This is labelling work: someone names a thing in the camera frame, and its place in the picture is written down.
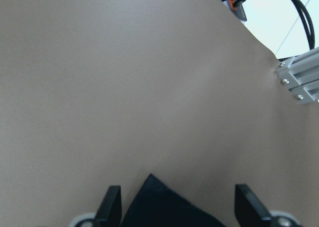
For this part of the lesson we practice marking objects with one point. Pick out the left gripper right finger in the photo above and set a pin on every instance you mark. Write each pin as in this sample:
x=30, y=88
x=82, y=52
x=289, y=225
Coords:
x=249, y=210

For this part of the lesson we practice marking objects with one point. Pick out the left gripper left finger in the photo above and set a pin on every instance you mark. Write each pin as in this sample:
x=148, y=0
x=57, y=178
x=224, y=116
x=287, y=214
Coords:
x=109, y=213

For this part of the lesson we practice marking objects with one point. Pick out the black t-shirt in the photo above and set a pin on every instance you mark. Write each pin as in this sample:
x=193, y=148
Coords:
x=156, y=205

